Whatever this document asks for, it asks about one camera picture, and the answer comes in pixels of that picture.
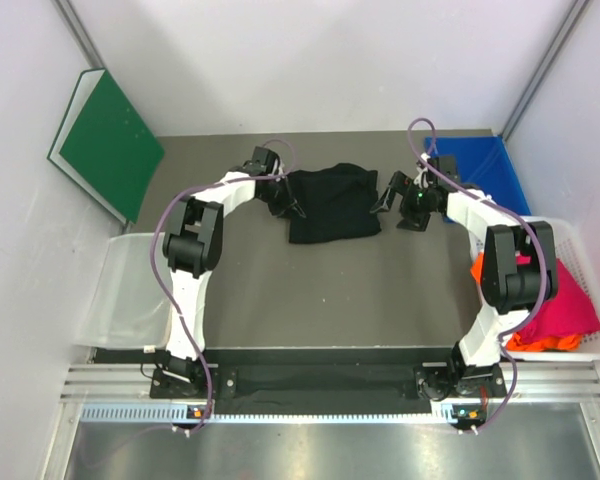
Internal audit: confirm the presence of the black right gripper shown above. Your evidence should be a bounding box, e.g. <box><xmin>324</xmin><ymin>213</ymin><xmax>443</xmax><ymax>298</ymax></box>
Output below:
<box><xmin>372</xmin><ymin>172</ymin><xmax>436</xmax><ymax>232</ymax></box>

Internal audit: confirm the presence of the black t shirt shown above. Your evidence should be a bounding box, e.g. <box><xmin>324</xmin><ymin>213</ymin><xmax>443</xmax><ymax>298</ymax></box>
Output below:
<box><xmin>288</xmin><ymin>163</ymin><xmax>381</xmax><ymax>245</ymax></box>

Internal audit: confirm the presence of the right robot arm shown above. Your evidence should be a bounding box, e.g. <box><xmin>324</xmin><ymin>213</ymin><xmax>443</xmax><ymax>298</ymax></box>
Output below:
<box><xmin>371</xmin><ymin>155</ymin><xmax>559</xmax><ymax>401</ymax></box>

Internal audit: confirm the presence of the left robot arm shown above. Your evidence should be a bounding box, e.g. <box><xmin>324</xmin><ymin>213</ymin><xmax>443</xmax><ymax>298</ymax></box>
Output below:
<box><xmin>149</xmin><ymin>140</ymin><xmax>306</xmax><ymax>397</ymax></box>

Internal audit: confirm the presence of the blue folder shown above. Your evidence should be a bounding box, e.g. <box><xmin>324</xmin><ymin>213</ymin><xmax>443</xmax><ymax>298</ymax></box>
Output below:
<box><xmin>434</xmin><ymin>136</ymin><xmax>531</xmax><ymax>216</ymax></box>

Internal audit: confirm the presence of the white perforated basket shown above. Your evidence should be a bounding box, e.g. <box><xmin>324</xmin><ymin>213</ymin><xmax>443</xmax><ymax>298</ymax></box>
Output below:
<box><xmin>467</xmin><ymin>215</ymin><xmax>600</xmax><ymax>362</ymax></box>

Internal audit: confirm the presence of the clear plastic bin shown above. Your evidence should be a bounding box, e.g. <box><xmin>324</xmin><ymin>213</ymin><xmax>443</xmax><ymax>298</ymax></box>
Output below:
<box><xmin>76</xmin><ymin>233</ymin><xmax>171</xmax><ymax>350</ymax></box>

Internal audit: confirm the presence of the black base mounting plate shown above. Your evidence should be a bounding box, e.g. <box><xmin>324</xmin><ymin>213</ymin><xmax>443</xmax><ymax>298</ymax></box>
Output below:
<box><xmin>150</xmin><ymin>363</ymin><xmax>505</xmax><ymax>416</ymax></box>

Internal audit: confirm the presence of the pink t shirt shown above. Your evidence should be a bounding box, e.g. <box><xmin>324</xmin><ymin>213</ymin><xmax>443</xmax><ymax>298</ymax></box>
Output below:
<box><xmin>513</xmin><ymin>260</ymin><xmax>600</xmax><ymax>345</ymax></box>

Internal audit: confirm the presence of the green binder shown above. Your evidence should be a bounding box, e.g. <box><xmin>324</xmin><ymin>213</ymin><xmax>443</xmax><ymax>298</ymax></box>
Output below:
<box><xmin>47</xmin><ymin>69</ymin><xmax>164</xmax><ymax>223</ymax></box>

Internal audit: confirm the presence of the orange t shirt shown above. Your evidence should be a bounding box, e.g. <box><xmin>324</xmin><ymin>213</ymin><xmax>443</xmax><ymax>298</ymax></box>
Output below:
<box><xmin>469</xmin><ymin>252</ymin><xmax>583</xmax><ymax>354</ymax></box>

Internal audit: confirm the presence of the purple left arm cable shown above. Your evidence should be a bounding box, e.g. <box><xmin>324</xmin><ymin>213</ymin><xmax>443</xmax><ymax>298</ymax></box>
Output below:
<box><xmin>79</xmin><ymin>139</ymin><xmax>301</xmax><ymax>469</ymax></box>

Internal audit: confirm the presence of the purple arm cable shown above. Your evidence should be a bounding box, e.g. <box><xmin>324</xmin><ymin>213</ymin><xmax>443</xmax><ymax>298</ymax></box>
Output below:
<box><xmin>408</xmin><ymin>117</ymin><xmax>554</xmax><ymax>435</ymax></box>
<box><xmin>79</xmin><ymin>139</ymin><xmax>301</xmax><ymax>469</ymax></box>

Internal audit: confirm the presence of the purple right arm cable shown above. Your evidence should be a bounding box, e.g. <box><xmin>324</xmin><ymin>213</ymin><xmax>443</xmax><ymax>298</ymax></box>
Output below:
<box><xmin>408</xmin><ymin>117</ymin><xmax>554</xmax><ymax>435</ymax></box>

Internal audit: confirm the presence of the aluminium frame rail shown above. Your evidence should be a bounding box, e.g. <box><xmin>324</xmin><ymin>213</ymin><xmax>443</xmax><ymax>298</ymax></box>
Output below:
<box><xmin>60</xmin><ymin>363</ymin><xmax>600</xmax><ymax>426</ymax></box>

